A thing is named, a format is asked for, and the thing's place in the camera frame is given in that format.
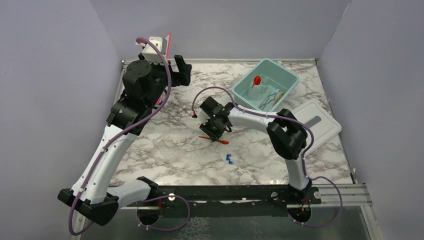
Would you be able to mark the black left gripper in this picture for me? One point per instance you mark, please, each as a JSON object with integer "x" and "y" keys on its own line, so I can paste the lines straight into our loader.
{"x": 182, "y": 77}

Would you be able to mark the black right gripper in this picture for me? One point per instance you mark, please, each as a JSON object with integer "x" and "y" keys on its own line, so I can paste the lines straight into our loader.
{"x": 214, "y": 136}

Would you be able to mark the red pipette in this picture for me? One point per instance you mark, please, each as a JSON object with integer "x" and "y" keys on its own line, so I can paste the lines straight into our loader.
{"x": 224, "y": 142}
{"x": 256, "y": 81}

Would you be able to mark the tan bristle test tube brush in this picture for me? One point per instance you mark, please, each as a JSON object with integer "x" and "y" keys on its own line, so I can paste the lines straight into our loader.
{"x": 277, "y": 99}

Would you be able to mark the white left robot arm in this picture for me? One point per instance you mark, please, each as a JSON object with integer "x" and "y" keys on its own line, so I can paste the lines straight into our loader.
{"x": 144, "y": 86}

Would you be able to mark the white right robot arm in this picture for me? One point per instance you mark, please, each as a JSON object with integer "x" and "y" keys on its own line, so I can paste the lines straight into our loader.
{"x": 288, "y": 136}

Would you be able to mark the pink framed whiteboard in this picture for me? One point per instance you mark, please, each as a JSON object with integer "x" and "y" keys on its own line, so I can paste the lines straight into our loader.
{"x": 168, "y": 39}

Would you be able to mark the red pipette in bin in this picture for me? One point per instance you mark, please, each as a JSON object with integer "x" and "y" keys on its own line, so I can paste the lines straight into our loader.
{"x": 256, "y": 81}

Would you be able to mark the teal plastic bin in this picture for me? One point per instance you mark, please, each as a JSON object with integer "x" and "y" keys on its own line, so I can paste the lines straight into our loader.
{"x": 270, "y": 71}

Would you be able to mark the white bin lid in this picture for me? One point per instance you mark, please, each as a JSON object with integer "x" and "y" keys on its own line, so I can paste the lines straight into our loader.
{"x": 323, "y": 126}

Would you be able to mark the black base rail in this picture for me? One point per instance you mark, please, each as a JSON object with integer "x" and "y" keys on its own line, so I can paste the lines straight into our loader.
{"x": 215, "y": 201}

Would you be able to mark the aluminium frame rail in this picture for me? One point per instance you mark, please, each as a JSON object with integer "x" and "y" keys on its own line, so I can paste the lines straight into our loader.
{"x": 352, "y": 195}

